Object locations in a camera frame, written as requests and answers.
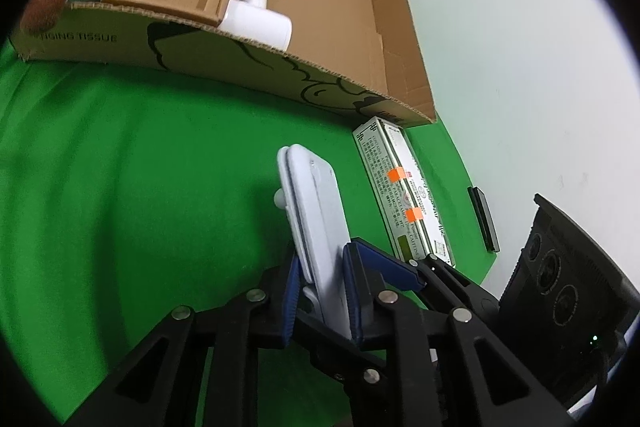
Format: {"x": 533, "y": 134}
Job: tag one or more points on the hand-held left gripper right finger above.
{"x": 353, "y": 304}

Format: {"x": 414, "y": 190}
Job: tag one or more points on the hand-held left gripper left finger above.
{"x": 290, "y": 304}

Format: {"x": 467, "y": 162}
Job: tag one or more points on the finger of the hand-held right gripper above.
{"x": 395, "y": 271}

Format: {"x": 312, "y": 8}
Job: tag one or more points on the white plastic case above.
{"x": 315, "y": 217}

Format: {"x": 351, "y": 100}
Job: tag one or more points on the large cardboard box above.
{"x": 340, "y": 7}

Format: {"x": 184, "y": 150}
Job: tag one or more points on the white hair dryer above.
{"x": 255, "y": 24}

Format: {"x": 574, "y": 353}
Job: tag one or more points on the green and white tea box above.
{"x": 400, "y": 187}

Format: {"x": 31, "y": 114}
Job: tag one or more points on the black flat device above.
{"x": 484, "y": 219}

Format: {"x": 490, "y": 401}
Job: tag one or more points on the green table cloth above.
{"x": 125, "y": 182}

